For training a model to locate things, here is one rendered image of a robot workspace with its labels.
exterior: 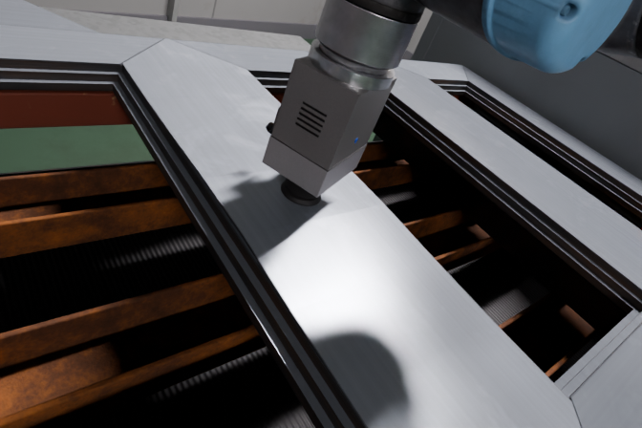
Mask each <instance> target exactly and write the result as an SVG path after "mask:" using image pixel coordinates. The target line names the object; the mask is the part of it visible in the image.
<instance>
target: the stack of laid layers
mask: <svg viewBox="0 0 642 428"><path fill-rule="evenodd" d="M249 72H250V73H251V74H252V75H253V76H254V77H255V78H256V79H257V80H258V81H259V82H260V83H261V84H262V85H263V86H264V87H265V88H266V89H267V90H268V91H269V92H270V93H284V92H285V90H286V88H287V84H288V81H289V76H290V73H276V72H256V71H249ZM430 80H431V81H433V82H434V83H435V84H437V85H438V86H439V87H440V88H441V89H443V90H444V91H446V92H447V93H448V94H450V95H454V96H466V97H467V98H469V99H470V100H471V101H473V102H474V103H476V104H477V105H479V106H480V107H482V108H483V110H485V111H486V112H488V113H489V114H491V115H492V116H493V117H495V118H497V119H498V120H500V121H501V122H503V123H504V124H505V125H507V126H508V127H510V128H511V129H513V130H514V131H515V132H517V133H518V134H520V135H521V136H523V137H524V138H526V139H527V140H529V141H530V142H532V143H533V144H535V145H536V146H538V147H539V148H540V149H542V150H543V151H545V152H546V153H548V154H549V155H550V156H551V157H552V158H554V159H555V160H557V161H559V162H560V163H561V164H563V165H564V166H566V167H567V168H569V169H570V170H571V171H573V172H574V173H576V174H577V175H579V176H580V177H582V178H583V179H584V180H586V181H587V182H589V183H591V184H592V185H594V186H595V187H596V188H598V189H599V190H601V191H602V192H604V193H605V194H606V195H608V196H609V197H611V198H612V199H614V200H615V201H617V202H618V203H620V204H621V205H623V206H624V207H626V208H627V209H628V210H629V211H630V212H632V213H633V214H635V215H636V216H638V217H639V218H640V219H642V197H641V196H640V195H638V194H637V193H635V192H634V191H632V190H631V189H629V188H628V187H627V186H626V185H624V184H623V183H621V182H619V181H618V180H616V179H615V178H613V177H612V176H610V175H609V174H607V173H606V172H604V171H603V170H601V169H600V168H598V167H597V166H595V165H594V164H592V163H591V162H589V161H588V160H586V159H584V158H583V157H581V156H580V155H578V154H577V153H575V152H574V151H572V150H571V149H569V148H568V147H566V146H565V145H563V144H562V143H561V142H560V141H558V140H557V139H555V138H553V137H552V136H550V135H549V134H547V133H546V132H544V131H543V130H541V129H540V128H538V127H537V126H535V125H534V124H532V123H531V122H529V121H528V120H526V119H525V118H523V117H521V116H520V115H518V114H517V113H515V112H514V111H512V110H511V109H509V108H508V107H506V106H505V105H503V104H502V103H500V102H499V101H498V100H497V99H495V98H494V97H492V96H490V95H489V94H487V93H486V92H484V91H483V90H481V89H480V88H478V87H477V86H475V85H474V84H472V83H471V82H469V81H458V80H437V79H430ZM0 90H33V91H113V92H114V94H115V96H116V97H117V99H118V101H119V103H120V105H121V106H122V108H123V110H124V111H125V113H126V115H127V116H128V118H129V119H130V120H131V122H132V124H133V125H134V127H135V129H136V130H137V132H138V134H139V136H140V138H141V139H142V141H143V143H144V144H145V146H146V148H147V149H148V151H149V153H150V154H151V156H152V158H153V159H154V161H155V162H156V164H157V166H158V167H159V169H160V171H161V173H162V174H163V175H164V177H165V179H166V180H167V182H168V184H169V185H170V187H171V189H172V190H173V192H174V194H175V195H176V197H177V199H178V200H179V202H180V204H181V205H182V208H183V209H184V211H185V213H186V214H187V216H188V218H189V219H190V221H191V223H192V224H193V225H194V227H195V228H196V230H197V232H198V233H199V235H200V237H201V238H202V240H203V242H204V244H205V246H206V247H207V249H208V251H209V252H210V254H211V256H212V257H213V259H214V261H215V262H216V264H217V266H218V267H219V269H220V270H221V272H222V274H223V275H224V277H225V279H226V281H227V282H228V283H229V285H230V287H231V288H232V290H233V292H234V293H235V295H236V297H237V298H238V300H239V302H240V303H241V305H242V307H243V308H244V310H245V312H246V314H247V316H248V317H249V319H250V321H251V322H252V324H253V326H254V327H255V329H256V331H257V332H258V333H259V335H260V336H261V338H262V340H263V341H264V343H265V345H266V346H267V349H268V350H269V352H270V354H271V355H272V357H273V359H274V360H275V362H276V364H277V365H278V367H279V369H280V370H281V372H282V374H283V375H284V377H285V379H286V380H287V382H288V383H289V386H290V387H291V389H292V390H293V391H294V393H295V395H296V396H297V398H298V400H299V401H300V403H301V405H302V406H303V408H304V410H305V411H306V413H307V415H308V416H309V418H310V420H311V422H312V424H313V425H314V427H315V428H366V427H365V426H364V424H363V423H362V421H361V420H360V418H359V417H358V415H357V414H356V413H355V411H354V410H353V407H352V406H351V404H350V403H349V401H348V400H347V399H346V398H345V396H344V395H343V393H342V392H341V390H340V388H339V387H338V385H337V384H336V382H335V381H334V379H333V378H332V376H331V374H330V372H329V371H328V369H327V368H326V366H325V365H324V363H323V362H322V360H321V359H320V357H319V355H318V354H317V352H316V351H315V349H314V348H313V346H312V345H311V343H310V341H309V340H308V338H307V337H306V336H305V334H304V333H303V331H302V330H301V328H300V327H299V325H298V324H297V322H296V320H295V319H294V317H293V316H292V314H291V313H290V311H289V309H288V307H287V306H286V304H285V303H284V301H283V300H282V298H281V296H280V295H279V293H278V292H277V290H276V288H275V287H274V286H273V285H272V283H271V282H270V280H269V278H268V276H267V275H266V273H265V272H264V270H263V268H262V267H261V265H260V264H259V262H258V261H257V259H256V257H255V256H254V254H253V253H252V251H251V249H250V248H249V246H248V245H247V243H246V241H245V239H244V238H243V236H242V235H241V233H240V232H239V230H238V229H237V227H236V226H235V225H234V223H232V221H231V220H230V218H229V217H228V215H227V214H226V212H225V210H224V209H223V207H222V206H221V204H220V203H219V202H218V200H217V199H216V197H215V196H214V194H213V193H212V191H211V190H210V188H209V187H208V185H207V184H206V182H205V181H204V179H203V178H202V176H201V175H200V174H199V172H198V171H197V169H196V168H195V167H194V165H193V164H192V163H191V161H190V160H189V158H188V157H187V156H186V155H185V154H184V152H183V150H182V149H181V148H180V146H179V145H178V144H177V143H176V141H175V140H174V139H173V137H172V136H171V134H170V133H169V132H168V130H167V129H166V127H165V126H164V124H163V123H162V122H161V120H160V118H159V117H158V116H157V114H156V113H155V111H154V110H153V108H152V107H151V106H150V104H149V103H148V101H147V100H146V98H145V97H144V96H143V94H142V93H141V91H140V90H139V88H138V86H137V85H136V83H135V82H134V80H133V79H132V77H131V76H130V75H129V74H128V72H127V71H126V69H125V68H124V66H123V65H122V64H121V65H115V64H94V63H74V62H53V61H33V60H13V59H0ZM383 111H384V112H385V113H386V114H388V115H389V116H390V117H391V118H393V119H394V120H395V121H396V122H397V123H399V124H400V125H401V126H402V127H403V128H405V129H406V130H407V131H408V132H409V133H411V134H412V135H413V136H414V137H415V138H417V139H418V140H419V141H420V142H422V143H423V144H424V145H425V146H426V147H428V148H429V149H430V150H431V151H432V152H434V153H435V154H436V155H437V156H438V157H440V158H441V159H442V160H443V161H445V162H446V163H447V164H448V165H449V166H451V167H452V168H453V169H454V170H455V171H457V172H458V173H459V174H460V175H461V176H463V177H464V178H465V179H466V180H467V181H469V182H470V183H471V184H472V185H474V186H475V187H476V188H477V189H479V190H480V191H481V193H482V194H484V195H485V196H486V197H487V198H488V199H490V200H491V201H492V202H493V203H495V204H496V205H497V206H498V207H499V208H501V209H502V210H503V211H504V212H505V213H507V214H508V215H509V216H510V217H511V218H513V219H514V220H515V221H516V222H517V223H519V224H520V225H521V226H522V227H524V228H525V229H526V230H527V231H528V232H530V233H531V234H532V235H533V236H534V237H536V238H537V239H538V240H539V241H540V242H542V243H543V244H544V245H545V246H547V247H548V248H549V249H550V250H551V251H553V252H554V253H555V254H556V255H557V256H559V257H560V258H561V259H562V260H563V261H565V262H566V263H567V264H568V265H569V266H571V267H572V268H573V269H574V270H576V271H577V272H578V273H579V274H580V275H582V276H583V277H584V278H585V279H586V280H588V281H589V282H590V283H591V284H592V285H594V286H595V287H596V288H597V289H599V290H600V291H601V292H602V293H603V294H605V295H606V296H607V297H608V298H609V299H610V300H611V301H612V302H613V303H615V304H616V305H617V306H618V307H619V308H621V309H622V310H623V311H624V312H626V313H627V314H628V315H627V316H626V317H624V318H623V319H622V320H621V321H620V322H619V323H618V324H617V325H616V326H615V327H614V328H613V329H612V330H610V331H609V332H608V333H607V334H606V335H605V336H604V337H603V338H602V339H601V340H600V341H598V342H597V343H596V344H595V345H594V346H593V347H592V348H591V349H590V350H589V351H588V352H587V353H585V354H584V355H583V356H582V357H581V358H580V359H579V360H578V361H577V362H576V363H575V364H574V365H573V366H571V367H570V368H569V369H568V370H567V371H566V372H565V373H564V374H563V375H562V376H561V377H559V378H558V379H557V380H556V381H555V382H554V383H555V385H556V386H557V387H558V388H559V389H560V390H561V391H562V392H563V393H564V394H565V395H566V396H567V397H568V398H569V399H570V397H571V396H572V395H573V394H574V392H575V391H576V390H577V389H578V388H579V387H580V386H581V385H582V384H583V383H584V382H585V381H586V380H587V379H588V378H589V377H590V376H591V375H592V374H593V373H594V372H595V371H596V370H597V369H598V368H599V367H600V366H601V365H602V364H603V363H604V362H605V361H606V360H607V359H608V358H609V357H610V355H611V354H612V353H613V352H614V351H615V350H616V349H617V348H618V347H619V346H620V345H621V344H622V343H623V342H624V341H625V340H626V339H627V338H628V337H629V336H630V335H631V334H632V333H633V332H634V331H635V330H636V329H637V328H638V327H639V326H640V325H641V324H642V290H641V289H639V288H638V287H637V286H636V285H634V284H633V283H632V282H631V281H629V280H628V279H627V278H626V277H624V276H623V275H622V274H620V273H619V272H618V271H617V270H615V269H614V268H613V267H611V266H610V265H609V264H607V263H606V262H605V261H604V260H602V259H601V258H600V257H599V256H597V255H596V254H595V253H593V252H592V251H591V250H590V249H588V248H587V247H586V246H584V245H583V244H582V243H580V242H579V241H578V240H577V239H575V238H574V237H573V236H572V235H570V234H569V233H568V232H566V231H565V230H564V229H563V228H561V227H560V226H559V225H557V224H556V223H555V222H554V221H552V220H551V219H550V218H548V217H547V215H546V214H544V213H543V212H542V211H541V210H539V209H538V208H537V207H535V206H534V205H533V204H532V203H530V202H529V201H528V200H526V199H525V198H524V197H522V196H521V195H520V194H519V193H517V192H516V191H515V190H514V189H512V188H511V187H510V186H508V185H507V184H506V183H505V182H503V181H502V180H501V179H499V178H498V177H497V176H495V175H494V174H493V173H492V172H490V171H489V170H488V169H487V168H485V167H484V166H483V165H482V164H480V163H479V162H478V161H476V160H475V159H474V158H472V157H471V156H470V155H469V154H467V153H466V152H465V151H463V150H462V149H461V148H460V147H458V146H457V145H456V144H455V143H454V142H453V141H451V140H450V139H449V138H447V137H446V136H444V135H443V134H442V133H441V132H440V131H439V130H437V129H436V128H435V127H434V126H432V125H431V124H430V123H429V122H427V121H426V120H425V119H424V118H422V117H421V116H419V115H418V114H417V113H416V112H414V111H413V110H412V109H411V108H409V107H408V106H407V105H405V104H404V103H403V102H402V101H400V100H399V99H398V98H397V97H395V96H394V95H392V94H391V93H390V94H389V97H388V99H387V101H386V103H385V105H384V107H383Z"/></svg>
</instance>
